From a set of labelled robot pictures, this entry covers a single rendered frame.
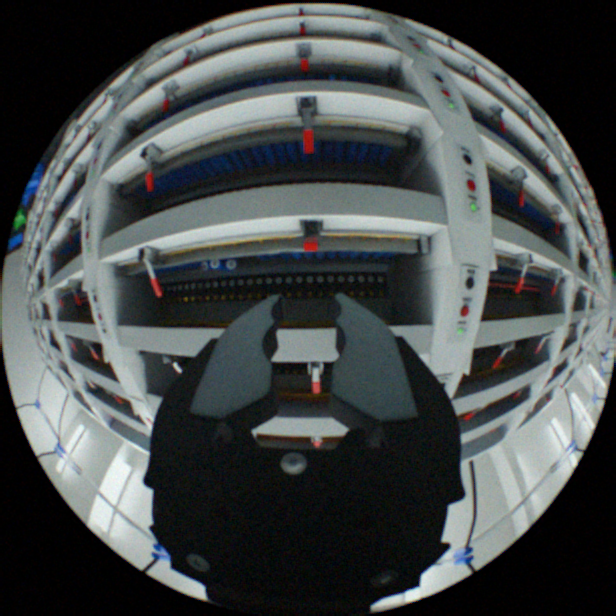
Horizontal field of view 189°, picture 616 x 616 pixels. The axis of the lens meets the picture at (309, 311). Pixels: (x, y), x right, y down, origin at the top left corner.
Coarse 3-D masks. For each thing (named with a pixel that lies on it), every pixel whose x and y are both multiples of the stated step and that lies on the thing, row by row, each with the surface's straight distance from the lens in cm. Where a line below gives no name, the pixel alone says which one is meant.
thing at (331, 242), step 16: (256, 240) 32; (272, 240) 31; (288, 240) 31; (320, 240) 30; (336, 240) 30; (352, 240) 31; (368, 240) 31; (384, 240) 32; (400, 240) 33; (160, 256) 43; (176, 256) 39; (192, 256) 37; (208, 256) 35; (224, 256) 34; (240, 256) 34; (128, 272) 51
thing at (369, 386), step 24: (336, 312) 11; (360, 312) 10; (336, 336) 10; (360, 336) 9; (384, 336) 9; (336, 360) 8; (360, 360) 8; (384, 360) 8; (336, 384) 7; (360, 384) 7; (384, 384) 7; (408, 384) 7; (336, 408) 7; (360, 408) 6; (384, 408) 6; (408, 408) 7
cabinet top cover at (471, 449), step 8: (112, 424) 139; (120, 424) 134; (120, 432) 130; (128, 432) 126; (136, 432) 122; (488, 432) 116; (496, 432) 119; (128, 440) 122; (136, 440) 119; (144, 440) 116; (472, 440) 108; (480, 440) 110; (488, 440) 113; (496, 440) 116; (144, 448) 113; (464, 448) 103; (472, 448) 105; (480, 448) 108; (488, 448) 110; (464, 456) 101; (472, 456) 103
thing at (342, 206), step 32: (256, 192) 27; (288, 192) 26; (320, 192) 26; (352, 192) 26; (384, 192) 27; (416, 192) 30; (160, 224) 34; (192, 224) 30; (224, 224) 27; (256, 224) 27; (288, 224) 27; (352, 224) 28; (384, 224) 28; (416, 224) 29; (128, 256) 44; (416, 256) 35; (448, 256) 30
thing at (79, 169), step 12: (84, 156) 80; (72, 168) 87; (84, 168) 85; (72, 180) 92; (84, 180) 88; (60, 192) 104; (72, 192) 96; (60, 204) 111; (48, 216) 121; (60, 216) 123
